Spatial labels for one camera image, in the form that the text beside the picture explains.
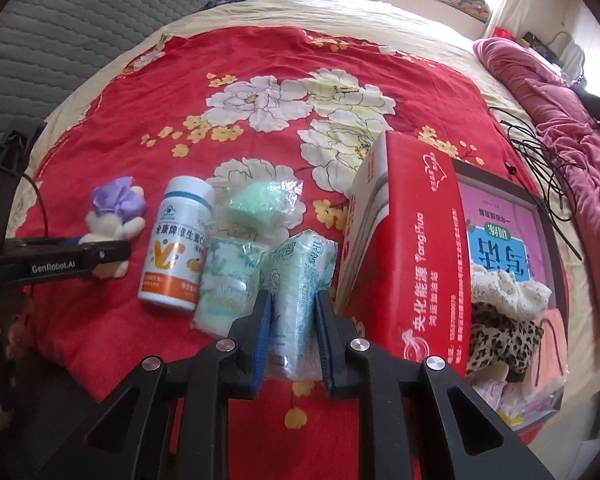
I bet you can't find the red floral blanket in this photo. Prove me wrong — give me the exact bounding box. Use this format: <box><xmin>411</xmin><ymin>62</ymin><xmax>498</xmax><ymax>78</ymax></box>
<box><xmin>23</xmin><ymin>26</ymin><xmax>548</xmax><ymax>479</ymax></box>

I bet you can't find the white orange vitamin bottle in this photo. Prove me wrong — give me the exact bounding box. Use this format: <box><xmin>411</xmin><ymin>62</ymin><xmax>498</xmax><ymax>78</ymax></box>
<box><xmin>138</xmin><ymin>176</ymin><xmax>214</xmax><ymax>312</ymax></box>

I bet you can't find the grey quilted headboard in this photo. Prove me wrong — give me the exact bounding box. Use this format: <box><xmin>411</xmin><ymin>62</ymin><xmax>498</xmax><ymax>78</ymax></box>
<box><xmin>0</xmin><ymin>0</ymin><xmax>212</xmax><ymax>143</ymax></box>

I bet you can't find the pink quilt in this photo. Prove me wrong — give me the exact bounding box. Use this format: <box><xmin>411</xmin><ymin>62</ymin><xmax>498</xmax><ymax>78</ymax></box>
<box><xmin>474</xmin><ymin>37</ymin><xmax>600</xmax><ymax>317</ymax></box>

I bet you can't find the black cable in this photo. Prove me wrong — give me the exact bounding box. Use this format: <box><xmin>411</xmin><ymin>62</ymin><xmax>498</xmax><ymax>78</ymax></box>
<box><xmin>486</xmin><ymin>105</ymin><xmax>586</xmax><ymax>261</ymax></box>

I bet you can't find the white floral scrunchie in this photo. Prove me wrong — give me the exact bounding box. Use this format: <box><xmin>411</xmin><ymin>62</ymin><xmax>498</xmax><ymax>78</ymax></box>
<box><xmin>470</xmin><ymin>263</ymin><xmax>552</xmax><ymax>321</ymax></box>

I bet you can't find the green sponge in bag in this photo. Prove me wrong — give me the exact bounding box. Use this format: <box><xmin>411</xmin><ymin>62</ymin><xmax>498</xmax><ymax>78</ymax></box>
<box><xmin>212</xmin><ymin>178</ymin><xmax>306</xmax><ymax>245</ymax></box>

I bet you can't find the teal tissue pack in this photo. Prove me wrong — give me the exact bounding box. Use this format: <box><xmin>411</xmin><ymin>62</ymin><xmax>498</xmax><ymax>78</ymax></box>
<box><xmin>260</xmin><ymin>230</ymin><xmax>338</xmax><ymax>382</ymax></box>

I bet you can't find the person's hand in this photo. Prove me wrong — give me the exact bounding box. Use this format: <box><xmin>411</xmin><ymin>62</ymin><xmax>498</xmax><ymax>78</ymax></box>
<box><xmin>0</xmin><ymin>307</ymin><xmax>30</xmax><ymax>360</ymax></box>

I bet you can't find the pink book in tray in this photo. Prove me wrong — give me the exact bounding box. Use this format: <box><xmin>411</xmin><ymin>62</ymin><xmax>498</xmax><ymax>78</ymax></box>
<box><xmin>452</xmin><ymin>159</ymin><xmax>571</xmax><ymax>434</ymax></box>

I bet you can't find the red tissue box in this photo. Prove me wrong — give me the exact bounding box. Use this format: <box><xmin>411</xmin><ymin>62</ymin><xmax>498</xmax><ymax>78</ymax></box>
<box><xmin>336</xmin><ymin>131</ymin><xmax>470</xmax><ymax>375</ymax></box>

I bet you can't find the green wet wipes pack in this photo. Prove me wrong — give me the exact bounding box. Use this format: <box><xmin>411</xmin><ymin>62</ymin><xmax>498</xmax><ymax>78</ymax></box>
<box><xmin>193</xmin><ymin>236</ymin><xmax>268</xmax><ymax>337</ymax></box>

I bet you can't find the small plush purple bow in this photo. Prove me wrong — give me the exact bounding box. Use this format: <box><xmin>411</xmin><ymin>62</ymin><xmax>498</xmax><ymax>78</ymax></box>
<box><xmin>76</xmin><ymin>174</ymin><xmax>148</xmax><ymax>280</ymax></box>

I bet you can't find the leopard print scrunchie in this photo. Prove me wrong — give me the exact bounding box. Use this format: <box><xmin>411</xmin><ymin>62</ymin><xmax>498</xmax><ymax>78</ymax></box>
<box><xmin>467</xmin><ymin>304</ymin><xmax>544</xmax><ymax>382</ymax></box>

